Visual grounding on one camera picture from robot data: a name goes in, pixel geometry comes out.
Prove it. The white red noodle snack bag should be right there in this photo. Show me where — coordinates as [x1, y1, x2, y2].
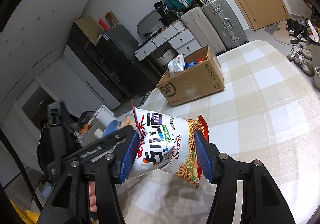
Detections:
[129, 106, 209, 188]

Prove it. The left hand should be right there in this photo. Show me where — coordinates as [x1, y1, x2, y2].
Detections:
[89, 181, 97, 212]

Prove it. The blue bowl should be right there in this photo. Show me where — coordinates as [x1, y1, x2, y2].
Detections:
[102, 119, 119, 138]

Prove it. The black refrigerator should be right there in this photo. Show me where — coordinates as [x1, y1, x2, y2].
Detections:
[96, 25, 160, 98]

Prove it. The striped laundry basket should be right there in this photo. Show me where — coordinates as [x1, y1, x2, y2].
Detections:
[156, 47, 176, 66]

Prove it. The SF cardboard box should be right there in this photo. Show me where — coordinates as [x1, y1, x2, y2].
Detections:
[157, 46, 225, 106]

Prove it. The white snack bag in box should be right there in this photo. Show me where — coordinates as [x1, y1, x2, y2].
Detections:
[168, 54, 185, 76]

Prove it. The white drawer desk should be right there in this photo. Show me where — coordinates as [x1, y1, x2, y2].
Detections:
[135, 21, 201, 61]

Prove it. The door mat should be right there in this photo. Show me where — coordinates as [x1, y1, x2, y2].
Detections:
[264, 20, 292, 46]

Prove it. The silver suitcase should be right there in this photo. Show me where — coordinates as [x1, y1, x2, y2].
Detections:
[202, 0, 248, 50]

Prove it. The beige suitcase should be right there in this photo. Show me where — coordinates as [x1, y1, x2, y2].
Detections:
[180, 7, 226, 55]

